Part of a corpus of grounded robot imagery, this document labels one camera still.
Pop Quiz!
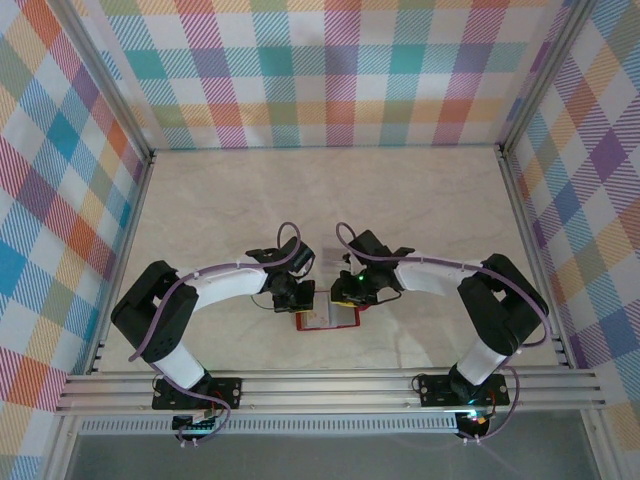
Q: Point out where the red leather card holder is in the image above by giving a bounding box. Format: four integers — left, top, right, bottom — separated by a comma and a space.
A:
294, 292, 372, 333

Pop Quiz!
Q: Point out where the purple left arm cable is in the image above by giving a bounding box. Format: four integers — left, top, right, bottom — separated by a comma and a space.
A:
128, 221, 305, 448

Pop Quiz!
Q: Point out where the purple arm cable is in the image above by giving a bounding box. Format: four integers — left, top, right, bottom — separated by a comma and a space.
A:
334, 221, 551, 444
128, 221, 305, 448

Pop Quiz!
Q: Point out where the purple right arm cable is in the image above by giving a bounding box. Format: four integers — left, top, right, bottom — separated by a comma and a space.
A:
334, 221, 551, 444

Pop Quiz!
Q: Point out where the aluminium mounting rail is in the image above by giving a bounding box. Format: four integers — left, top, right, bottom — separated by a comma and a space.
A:
54, 368, 606, 416

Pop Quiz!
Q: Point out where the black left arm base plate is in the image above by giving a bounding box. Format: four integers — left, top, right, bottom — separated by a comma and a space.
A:
152, 377, 244, 412

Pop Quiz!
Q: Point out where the grey slotted cable duct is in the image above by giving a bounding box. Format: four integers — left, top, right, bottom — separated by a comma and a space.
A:
79, 418, 459, 435

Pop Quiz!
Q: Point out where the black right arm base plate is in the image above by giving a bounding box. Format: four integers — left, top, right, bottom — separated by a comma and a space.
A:
418, 374, 511, 407

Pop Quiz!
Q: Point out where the aluminium side rail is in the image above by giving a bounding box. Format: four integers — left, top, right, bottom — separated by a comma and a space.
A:
87, 152, 157, 375
497, 147, 574, 370

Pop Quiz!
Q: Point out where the aluminium frame post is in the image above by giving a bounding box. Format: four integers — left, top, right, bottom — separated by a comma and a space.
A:
58, 0, 156, 159
499, 0, 596, 154

